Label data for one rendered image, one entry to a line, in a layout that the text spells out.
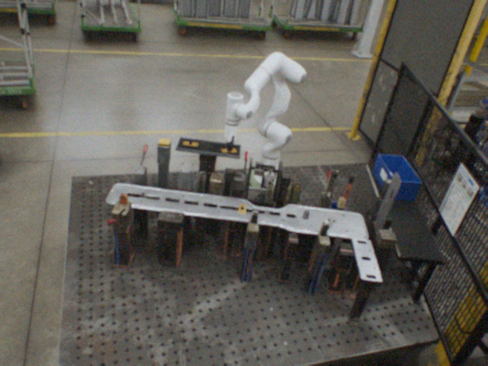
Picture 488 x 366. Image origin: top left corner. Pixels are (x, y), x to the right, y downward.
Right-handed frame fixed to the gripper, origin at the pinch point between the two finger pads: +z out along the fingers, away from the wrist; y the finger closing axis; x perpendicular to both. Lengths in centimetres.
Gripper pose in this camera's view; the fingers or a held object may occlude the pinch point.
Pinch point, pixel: (229, 146)
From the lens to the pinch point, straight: 244.8
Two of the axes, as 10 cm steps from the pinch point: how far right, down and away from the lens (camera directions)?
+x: 9.6, -0.5, 2.9
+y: 2.6, 5.7, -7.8
